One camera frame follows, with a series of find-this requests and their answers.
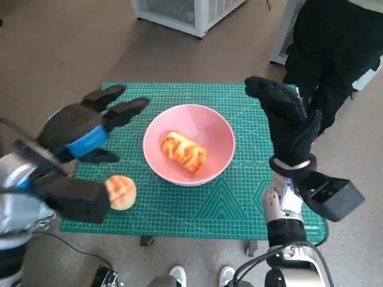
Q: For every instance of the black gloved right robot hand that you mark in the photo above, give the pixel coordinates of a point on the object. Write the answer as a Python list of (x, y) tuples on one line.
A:
[(287, 128)]

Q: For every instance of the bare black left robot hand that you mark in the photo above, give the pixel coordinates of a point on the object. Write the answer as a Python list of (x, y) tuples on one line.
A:
[(71, 125)]

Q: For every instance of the pink bowl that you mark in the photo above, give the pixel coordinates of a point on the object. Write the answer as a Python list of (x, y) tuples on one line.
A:
[(209, 128)]

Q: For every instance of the round toy bun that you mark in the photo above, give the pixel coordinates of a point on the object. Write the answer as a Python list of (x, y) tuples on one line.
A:
[(122, 192)]

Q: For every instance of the twisted toy bread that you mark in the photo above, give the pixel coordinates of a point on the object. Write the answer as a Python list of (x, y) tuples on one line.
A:
[(184, 152)]

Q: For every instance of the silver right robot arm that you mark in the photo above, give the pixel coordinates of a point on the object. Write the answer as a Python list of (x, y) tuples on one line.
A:
[(284, 227)]

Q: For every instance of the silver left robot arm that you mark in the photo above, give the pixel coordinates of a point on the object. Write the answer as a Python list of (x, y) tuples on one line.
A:
[(15, 179)]

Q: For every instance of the person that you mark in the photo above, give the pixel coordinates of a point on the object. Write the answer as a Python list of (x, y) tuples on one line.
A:
[(335, 45)]

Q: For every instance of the green cutting mat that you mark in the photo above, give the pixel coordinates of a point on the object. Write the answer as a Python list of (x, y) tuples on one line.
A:
[(179, 209)]

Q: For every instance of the white vented cabinet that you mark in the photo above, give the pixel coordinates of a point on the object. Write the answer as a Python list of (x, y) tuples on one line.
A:
[(191, 15)]

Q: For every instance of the person's foot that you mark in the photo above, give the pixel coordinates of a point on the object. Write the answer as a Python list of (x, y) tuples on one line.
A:
[(227, 275), (178, 275)]

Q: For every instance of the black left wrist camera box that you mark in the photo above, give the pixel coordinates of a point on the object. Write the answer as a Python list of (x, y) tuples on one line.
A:
[(74, 197)]

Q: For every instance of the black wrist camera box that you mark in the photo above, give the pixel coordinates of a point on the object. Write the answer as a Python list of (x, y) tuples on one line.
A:
[(74, 197), (338, 197)]

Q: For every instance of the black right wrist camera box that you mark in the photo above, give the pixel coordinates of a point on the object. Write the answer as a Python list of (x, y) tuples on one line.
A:
[(338, 197)]

